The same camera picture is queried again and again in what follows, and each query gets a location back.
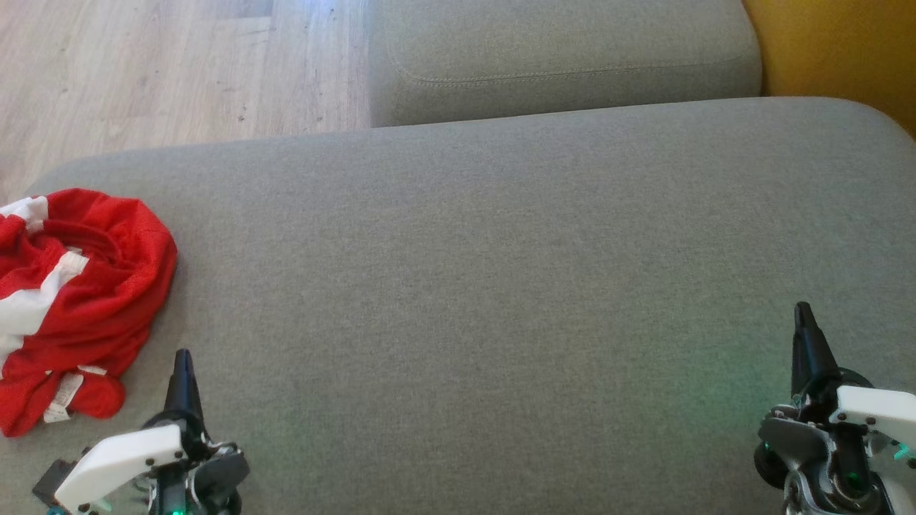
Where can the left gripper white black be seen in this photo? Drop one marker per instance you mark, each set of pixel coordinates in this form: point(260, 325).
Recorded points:
point(122, 458)

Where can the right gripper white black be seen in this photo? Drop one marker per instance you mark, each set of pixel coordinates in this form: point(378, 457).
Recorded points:
point(873, 411)

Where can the red shorts with white band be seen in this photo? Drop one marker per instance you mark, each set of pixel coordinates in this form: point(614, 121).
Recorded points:
point(107, 300)

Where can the yellow sofa back cushion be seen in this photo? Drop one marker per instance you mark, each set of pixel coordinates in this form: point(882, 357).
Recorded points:
point(844, 50)

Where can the large grey sofa seat cushion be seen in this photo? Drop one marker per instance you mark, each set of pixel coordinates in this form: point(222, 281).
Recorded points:
point(501, 300)

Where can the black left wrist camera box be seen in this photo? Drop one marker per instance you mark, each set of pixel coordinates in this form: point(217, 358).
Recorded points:
point(54, 481)

